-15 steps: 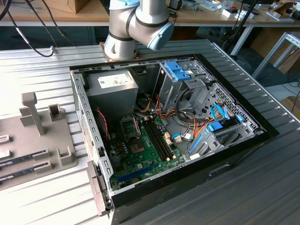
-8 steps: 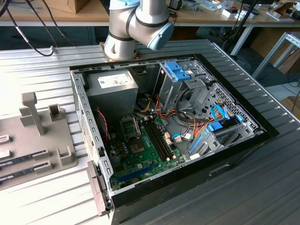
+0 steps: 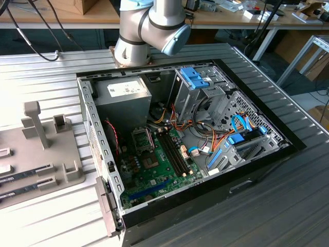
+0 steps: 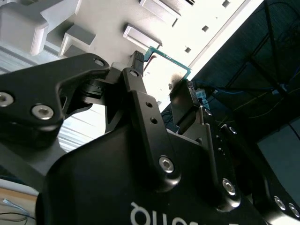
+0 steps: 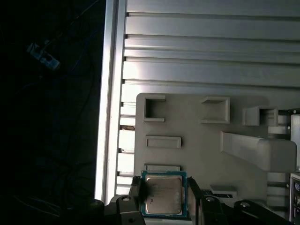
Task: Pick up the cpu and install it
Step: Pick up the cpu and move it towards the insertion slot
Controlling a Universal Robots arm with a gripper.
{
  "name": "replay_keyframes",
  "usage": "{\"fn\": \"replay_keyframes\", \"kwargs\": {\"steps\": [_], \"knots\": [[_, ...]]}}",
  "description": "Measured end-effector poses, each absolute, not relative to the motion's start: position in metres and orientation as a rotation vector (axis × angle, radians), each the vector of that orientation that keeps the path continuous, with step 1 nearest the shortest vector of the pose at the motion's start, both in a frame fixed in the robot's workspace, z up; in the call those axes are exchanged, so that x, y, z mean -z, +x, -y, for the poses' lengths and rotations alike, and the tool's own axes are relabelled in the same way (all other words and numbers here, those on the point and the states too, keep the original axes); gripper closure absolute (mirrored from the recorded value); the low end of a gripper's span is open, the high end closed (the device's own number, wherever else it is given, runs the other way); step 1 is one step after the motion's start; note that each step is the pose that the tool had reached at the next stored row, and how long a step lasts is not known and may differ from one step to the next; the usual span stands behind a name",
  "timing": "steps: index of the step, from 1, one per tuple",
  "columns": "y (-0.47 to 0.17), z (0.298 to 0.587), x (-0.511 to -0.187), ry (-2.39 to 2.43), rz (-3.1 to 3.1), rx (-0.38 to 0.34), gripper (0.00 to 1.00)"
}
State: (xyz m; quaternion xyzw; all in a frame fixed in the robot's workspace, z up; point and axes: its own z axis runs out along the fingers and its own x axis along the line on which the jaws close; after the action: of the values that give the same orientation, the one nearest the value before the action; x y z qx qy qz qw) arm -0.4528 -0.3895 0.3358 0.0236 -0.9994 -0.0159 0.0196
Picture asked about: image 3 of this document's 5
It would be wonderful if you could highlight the CPU socket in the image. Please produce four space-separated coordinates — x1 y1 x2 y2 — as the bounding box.
140 151 162 171

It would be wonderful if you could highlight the metal socket cover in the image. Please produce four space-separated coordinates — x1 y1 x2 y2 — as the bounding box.
131 127 155 155

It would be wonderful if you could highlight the grey metal drive cage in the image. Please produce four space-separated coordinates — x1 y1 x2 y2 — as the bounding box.
171 68 234 127

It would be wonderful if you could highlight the black RAM slot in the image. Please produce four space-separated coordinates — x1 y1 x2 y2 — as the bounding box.
166 128 193 174
159 131 186 177
157 133 182 179
162 130 189 175

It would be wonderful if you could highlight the grey power supply unit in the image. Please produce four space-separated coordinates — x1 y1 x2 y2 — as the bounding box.
93 76 153 134

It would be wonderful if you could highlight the blue plastic drive latch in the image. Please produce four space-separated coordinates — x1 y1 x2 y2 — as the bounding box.
180 67 210 90

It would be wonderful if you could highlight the green motherboard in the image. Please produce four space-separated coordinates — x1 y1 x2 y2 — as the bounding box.
117 126 206 210

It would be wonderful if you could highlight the blue expansion slot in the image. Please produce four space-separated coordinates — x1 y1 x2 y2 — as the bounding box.
128 179 171 201

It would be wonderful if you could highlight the hard disk in blue carrier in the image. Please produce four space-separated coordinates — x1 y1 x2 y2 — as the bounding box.
226 125 268 155

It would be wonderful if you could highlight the black open PC case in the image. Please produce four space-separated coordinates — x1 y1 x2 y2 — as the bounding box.
76 58 307 247

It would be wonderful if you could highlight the perforated metal disk cage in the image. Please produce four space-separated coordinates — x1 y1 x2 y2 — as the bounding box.
204 90 290 175

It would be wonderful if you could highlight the grey parts rack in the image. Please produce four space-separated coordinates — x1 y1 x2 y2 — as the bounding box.
0 101 87 209

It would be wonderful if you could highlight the small white box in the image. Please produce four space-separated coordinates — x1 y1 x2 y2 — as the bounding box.
243 9 260 20

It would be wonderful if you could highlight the cardboard box on desk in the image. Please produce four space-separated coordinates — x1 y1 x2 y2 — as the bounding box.
74 0 100 15

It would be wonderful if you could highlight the black stand pole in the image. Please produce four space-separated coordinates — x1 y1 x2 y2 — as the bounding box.
254 0 283 37

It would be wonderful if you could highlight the brown cardboard box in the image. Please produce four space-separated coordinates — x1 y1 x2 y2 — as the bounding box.
307 105 329 129

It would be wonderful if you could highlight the RAM stick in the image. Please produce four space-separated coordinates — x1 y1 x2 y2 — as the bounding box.
0 183 44 201
0 167 43 184

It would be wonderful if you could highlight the wooden desk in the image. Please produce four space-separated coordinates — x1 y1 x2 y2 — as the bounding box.
0 0 329 30

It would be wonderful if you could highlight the black power cable bundle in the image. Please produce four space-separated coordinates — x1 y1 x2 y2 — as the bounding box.
192 97 214 127

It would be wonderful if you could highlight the orange yellow red wire bundle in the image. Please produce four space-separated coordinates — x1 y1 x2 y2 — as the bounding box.
148 102 231 155

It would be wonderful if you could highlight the case fan with red wire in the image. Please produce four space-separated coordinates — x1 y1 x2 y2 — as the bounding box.
102 117 123 157

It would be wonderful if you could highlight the blue SATA wire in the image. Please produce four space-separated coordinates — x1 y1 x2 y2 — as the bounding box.
231 114 255 132

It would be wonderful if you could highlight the thin black cable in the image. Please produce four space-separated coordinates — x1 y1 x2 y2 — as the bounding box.
27 0 85 52

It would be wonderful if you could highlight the aluminium profile frame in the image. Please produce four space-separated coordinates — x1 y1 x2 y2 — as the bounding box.
276 34 329 88

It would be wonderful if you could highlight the thick black camera cable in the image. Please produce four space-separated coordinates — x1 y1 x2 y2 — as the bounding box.
5 0 61 62

